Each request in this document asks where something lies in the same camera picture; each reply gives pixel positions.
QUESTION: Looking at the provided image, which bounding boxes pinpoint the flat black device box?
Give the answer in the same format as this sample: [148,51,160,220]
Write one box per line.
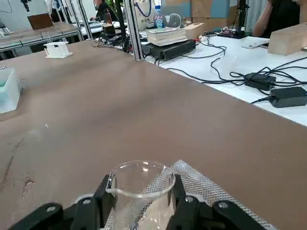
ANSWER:
[143,40,197,61]

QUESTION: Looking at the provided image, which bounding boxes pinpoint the aluminium frame post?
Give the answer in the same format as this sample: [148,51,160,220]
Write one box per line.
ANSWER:
[123,0,146,62]

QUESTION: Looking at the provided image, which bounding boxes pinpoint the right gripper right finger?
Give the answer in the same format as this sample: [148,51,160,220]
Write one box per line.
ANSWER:
[165,173,272,230]

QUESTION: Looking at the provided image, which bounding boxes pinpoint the person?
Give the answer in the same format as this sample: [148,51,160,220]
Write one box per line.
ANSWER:
[94,0,118,22]
[253,0,302,39]

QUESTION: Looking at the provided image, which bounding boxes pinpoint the water bottle with blue label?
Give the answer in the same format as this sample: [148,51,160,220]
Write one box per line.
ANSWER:
[153,6,165,29]

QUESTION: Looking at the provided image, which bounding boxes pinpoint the black camera stand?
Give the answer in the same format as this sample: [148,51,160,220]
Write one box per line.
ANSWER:
[217,0,249,39]

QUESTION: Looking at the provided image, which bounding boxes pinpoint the brown wooden box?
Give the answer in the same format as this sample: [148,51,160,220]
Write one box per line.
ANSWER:
[27,13,54,31]

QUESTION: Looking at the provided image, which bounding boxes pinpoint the clear plastic storage box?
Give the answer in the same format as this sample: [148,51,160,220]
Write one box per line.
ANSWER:
[0,67,23,114]

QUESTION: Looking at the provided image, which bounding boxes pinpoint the black power adapter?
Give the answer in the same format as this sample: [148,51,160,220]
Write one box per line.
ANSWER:
[269,86,307,108]
[244,72,276,91]

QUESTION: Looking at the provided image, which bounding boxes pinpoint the clear plastic cup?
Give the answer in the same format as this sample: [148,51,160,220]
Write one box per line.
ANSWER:
[219,55,237,72]

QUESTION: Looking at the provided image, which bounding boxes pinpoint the large light wooden block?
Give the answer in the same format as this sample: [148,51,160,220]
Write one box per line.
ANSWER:
[267,23,307,56]

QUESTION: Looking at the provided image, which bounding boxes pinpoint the white test tube rack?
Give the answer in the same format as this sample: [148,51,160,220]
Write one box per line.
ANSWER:
[43,41,73,59]

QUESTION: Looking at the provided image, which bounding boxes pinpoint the stack of books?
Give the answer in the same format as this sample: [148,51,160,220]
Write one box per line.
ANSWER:
[145,27,188,46]

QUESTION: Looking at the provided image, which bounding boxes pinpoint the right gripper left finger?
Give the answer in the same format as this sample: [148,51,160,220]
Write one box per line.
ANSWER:
[7,173,118,230]

